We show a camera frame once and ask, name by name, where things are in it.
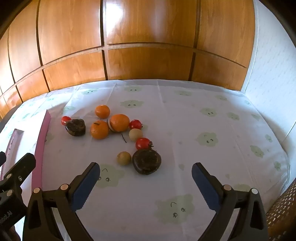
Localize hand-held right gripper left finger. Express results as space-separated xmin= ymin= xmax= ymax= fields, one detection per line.
xmin=22 ymin=162 xmax=101 ymax=241

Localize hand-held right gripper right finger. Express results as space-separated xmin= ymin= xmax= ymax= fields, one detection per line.
xmin=191 ymin=162 xmax=269 ymax=241

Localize pink tray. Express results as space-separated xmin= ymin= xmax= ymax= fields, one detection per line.
xmin=0 ymin=110 xmax=51 ymax=193

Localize orange mandarin with stem mark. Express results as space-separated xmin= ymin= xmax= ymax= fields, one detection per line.
xmin=90 ymin=120 xmax=110 ymax=140

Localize red tomato with stem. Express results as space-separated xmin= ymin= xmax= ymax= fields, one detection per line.
xmin=135 ymin=137 xmax=153 ymax=151

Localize white cloud print tablecloth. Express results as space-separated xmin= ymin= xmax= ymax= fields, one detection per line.
xmin=0 ymin=80 xmax=292 ymax=241

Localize wicker chair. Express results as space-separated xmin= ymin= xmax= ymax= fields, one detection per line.
xmin=264 ymin=177 xmax=296 ymax=241

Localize wooden wardrobe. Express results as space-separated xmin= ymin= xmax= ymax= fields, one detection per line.
xmin=0 ymin=0 xmax=256 ymax=118

